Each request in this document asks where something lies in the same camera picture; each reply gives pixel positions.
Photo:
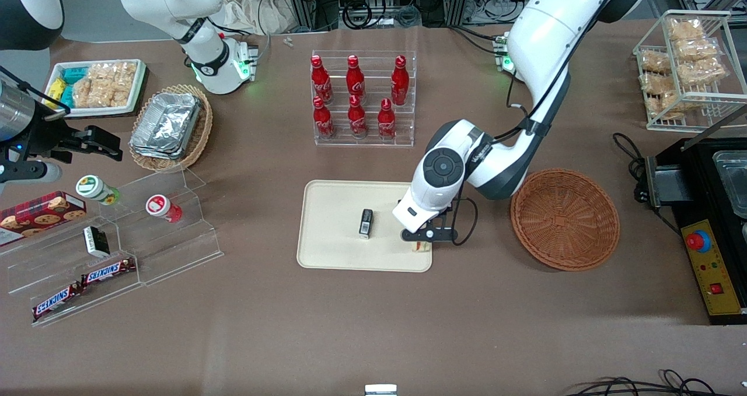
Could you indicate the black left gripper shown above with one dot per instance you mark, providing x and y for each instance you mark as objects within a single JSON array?
[{"x": 449, "y": 209}]

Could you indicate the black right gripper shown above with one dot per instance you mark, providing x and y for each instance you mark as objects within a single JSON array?
[{"x": 48, "y": 137}]

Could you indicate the triangular sandwich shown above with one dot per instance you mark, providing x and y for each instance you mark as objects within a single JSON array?
[{"x": 421, "y": 246}]

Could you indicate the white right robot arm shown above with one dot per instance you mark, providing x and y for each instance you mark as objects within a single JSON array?
[{"x": 201, "y": 46}]

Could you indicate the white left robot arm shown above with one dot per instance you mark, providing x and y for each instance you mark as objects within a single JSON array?
[{"x": 548, "y": 34}]

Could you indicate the white rectangular snack tray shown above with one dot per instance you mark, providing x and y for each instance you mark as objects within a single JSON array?
[{"x": 137, "y": 95}]

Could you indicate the beige plastic tray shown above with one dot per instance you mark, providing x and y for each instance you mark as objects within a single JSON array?
[{"x": 332, "y": 232}]

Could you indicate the oval light wicker basket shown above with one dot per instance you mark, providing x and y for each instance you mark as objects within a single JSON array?
[{"x": 201, "y": 133}]

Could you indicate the round brown wicker basket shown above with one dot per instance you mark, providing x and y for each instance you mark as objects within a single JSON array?
[{"x": 563, "y": 221}]

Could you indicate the green lid jar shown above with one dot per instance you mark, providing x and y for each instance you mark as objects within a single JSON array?
[{"x": 96, "y": 188}]

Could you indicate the rice cracker bag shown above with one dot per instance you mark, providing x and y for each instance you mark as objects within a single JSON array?
[
  {"x": 87, "y": 93},
  {"x": 119, "y": 78}
]

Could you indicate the teal snack packet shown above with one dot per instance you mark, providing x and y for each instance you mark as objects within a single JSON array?
[
  {"x": 74, "y": 74},
  {"x": 66, "y": 95}
]

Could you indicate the silver foil container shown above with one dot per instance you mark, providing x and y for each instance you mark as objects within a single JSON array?
[
  {"x": 153, "y": 154},
  {"x": 166, "y": 122}
]

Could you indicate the yellow snack packet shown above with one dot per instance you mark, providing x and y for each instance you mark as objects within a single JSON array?
[{"x": 54, "y": 90}]

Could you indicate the red cookie box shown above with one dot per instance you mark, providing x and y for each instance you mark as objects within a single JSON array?
[{"x": 41, "y": 214}]

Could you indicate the red lid jar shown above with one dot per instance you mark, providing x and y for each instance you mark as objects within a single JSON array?
[{"x": 162, "y": 207}]

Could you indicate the black and white small box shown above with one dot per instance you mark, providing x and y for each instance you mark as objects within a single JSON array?
[{"x": 96, "y": 241}]

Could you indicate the clear acrylic bottle rack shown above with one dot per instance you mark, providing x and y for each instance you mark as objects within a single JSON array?
[{"x": 367, "y": 142}]

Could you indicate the red cola bottle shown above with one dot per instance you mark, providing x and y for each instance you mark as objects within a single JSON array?
[
  {"x": 386, "y": 122},
  {"x": 323, "y": 122},
  {"x": 321, "y": 81},
  {"x": 355, "y": 80},
  {"x": 357, "y": 119},
  {"x": 400, "y": 81}
]

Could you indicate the snickers chocolate bar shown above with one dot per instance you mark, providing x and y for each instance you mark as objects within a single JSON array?
[
  {"x": 55, "y": 301},
  {"x": 108, "y": 271}
]

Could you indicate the clear acrylic stepped shelf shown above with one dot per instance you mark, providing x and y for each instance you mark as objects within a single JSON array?
[{"x": 175, "y": 250}]

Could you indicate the white edge object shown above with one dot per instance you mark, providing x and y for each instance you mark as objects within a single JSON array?
[{"x": 380, "y": 390}]

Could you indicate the crumpled beige cloth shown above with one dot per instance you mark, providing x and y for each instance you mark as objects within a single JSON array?
[{"x": 251, "y": 8}]

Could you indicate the fried snack bag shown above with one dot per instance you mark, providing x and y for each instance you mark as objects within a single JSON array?
[
  {"x": 662, "y": 105},
  {"x": 655, "y": 62},
  {"x": 656, "y": 83},
  {"x": 701, "y": 72},
  {"x": 695, "y": 49},
  {"x": 686, "y": 30}
]

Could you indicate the black cooking appliance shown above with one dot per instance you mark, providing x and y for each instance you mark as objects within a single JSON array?
[{"x": 700, "y": 180}]

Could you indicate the yellow emergency stop box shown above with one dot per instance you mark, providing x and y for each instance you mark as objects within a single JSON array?
[{"x": 715, "y": 279}]

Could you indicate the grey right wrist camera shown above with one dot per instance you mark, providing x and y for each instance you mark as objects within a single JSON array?
[{"x": 32, "y": 172}]

